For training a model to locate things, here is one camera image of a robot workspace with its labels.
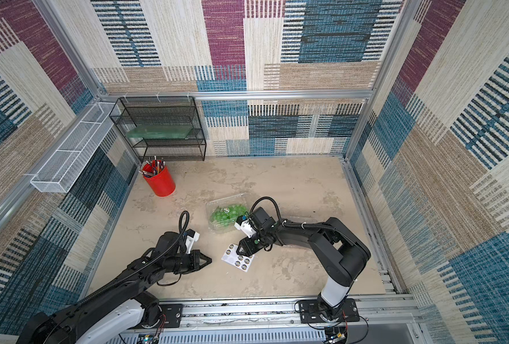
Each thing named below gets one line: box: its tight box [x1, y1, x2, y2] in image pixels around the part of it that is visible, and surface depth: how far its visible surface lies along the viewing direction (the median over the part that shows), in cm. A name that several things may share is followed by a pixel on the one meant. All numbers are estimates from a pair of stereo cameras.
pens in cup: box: [138, 155, 166, 177], surface depth 99 cm
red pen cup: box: [141, 159, 176, 198], surface depth 100 cm
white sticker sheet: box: [220, 243, 256, 273], surface depth 87 cm
